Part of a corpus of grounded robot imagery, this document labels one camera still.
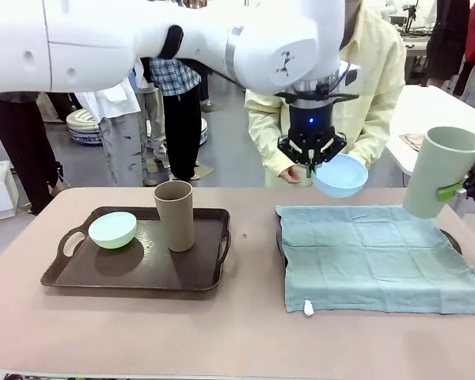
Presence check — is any teal cloth mat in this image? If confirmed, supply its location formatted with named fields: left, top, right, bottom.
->
left=275, top=204, right=475, bottom=317

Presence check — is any person's right forearm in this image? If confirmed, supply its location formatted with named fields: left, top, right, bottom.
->
left=245, top=114, right=298, bottom=179

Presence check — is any grey background workbench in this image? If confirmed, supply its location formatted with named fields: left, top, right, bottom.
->
left=403, top=37, right=435, bottom=86

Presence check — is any bystander in dark clothes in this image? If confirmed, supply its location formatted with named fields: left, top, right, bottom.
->
left=0, top=90, right=70, bottom=217

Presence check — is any mint green bowl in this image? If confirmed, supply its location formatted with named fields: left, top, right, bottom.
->
left=88, top=211, right=138, bottom=250

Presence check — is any pale green tall cup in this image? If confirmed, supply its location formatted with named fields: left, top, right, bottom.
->
left=402, top=126, right=475, bottom=219

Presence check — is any black cable hose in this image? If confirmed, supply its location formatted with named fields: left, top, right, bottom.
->
left=159, top=24, right=184, bottom=60

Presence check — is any tan brown tall cup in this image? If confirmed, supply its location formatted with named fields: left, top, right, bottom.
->
left=153, top=180, right=195, bottom=253

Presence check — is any light blue bowl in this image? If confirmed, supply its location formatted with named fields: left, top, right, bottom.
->
left=311, top=153, right=369, bottom=199

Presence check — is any bystander in white coat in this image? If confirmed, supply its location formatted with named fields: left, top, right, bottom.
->
left=74, top=70, right=160, bottom=187

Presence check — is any white side table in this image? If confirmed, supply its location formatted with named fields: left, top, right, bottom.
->
left=383, top=85, right=475, bottom=187

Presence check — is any person in yellow coat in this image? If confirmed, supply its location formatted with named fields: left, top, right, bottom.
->
left=245, top=0, right=408, bottom=189

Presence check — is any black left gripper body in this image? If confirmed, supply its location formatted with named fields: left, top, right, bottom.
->
left=279, top=103, right=347, bottom=150

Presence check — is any person's left forearm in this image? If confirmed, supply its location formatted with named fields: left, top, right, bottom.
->
left=342, top=114, right=393, bottom=169

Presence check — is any bystander in plaid shirt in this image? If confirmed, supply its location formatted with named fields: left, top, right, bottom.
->
left=148, top=57, right=203, bottom=181

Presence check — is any person's right hand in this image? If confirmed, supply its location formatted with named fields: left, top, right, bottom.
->
left=280, top=165, right=302, bottom=184

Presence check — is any dark brown handled tray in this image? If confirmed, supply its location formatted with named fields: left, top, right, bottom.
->
left=40, top=205, right=233, bottom=292
left=275, top=215, right=464, bottom=274

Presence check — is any bystander in black outfit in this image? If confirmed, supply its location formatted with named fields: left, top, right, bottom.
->
left=425, top=0, right=471, bottom=88

